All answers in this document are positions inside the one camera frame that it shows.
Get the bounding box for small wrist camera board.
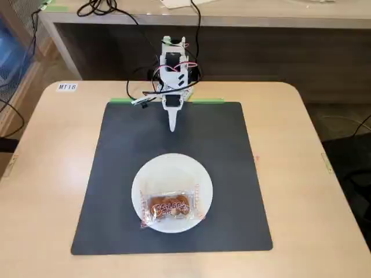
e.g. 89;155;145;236
130;96;150;110

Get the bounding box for green tape on desk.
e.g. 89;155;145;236
39;0;70;12

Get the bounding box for beige background desk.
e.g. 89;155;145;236
37;0;371;101

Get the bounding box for metal mesh panel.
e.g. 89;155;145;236
0;0;40;102

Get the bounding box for white round dish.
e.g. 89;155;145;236
131;153;214;234

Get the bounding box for black cable at arm base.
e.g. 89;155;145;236
126;67;163;101

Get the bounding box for black cable with long drop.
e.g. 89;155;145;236
190;0;205;83

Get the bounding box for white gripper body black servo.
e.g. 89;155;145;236
160;94;186;112

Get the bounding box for white paper sheet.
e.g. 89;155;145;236
161;0;194;10

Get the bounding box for black looped cable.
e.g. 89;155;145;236
76;0;159;58

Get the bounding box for clear brown snack packet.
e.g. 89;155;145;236
139;183;206;230

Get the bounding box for long green tape strip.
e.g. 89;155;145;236
191;98;226;105

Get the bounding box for dark grey mat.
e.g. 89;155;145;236
70;101;274;256

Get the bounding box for black floor cable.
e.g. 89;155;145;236
322;114;371;143
0;97;25;138

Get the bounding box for blue plastic box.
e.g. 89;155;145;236
0;13;37;87

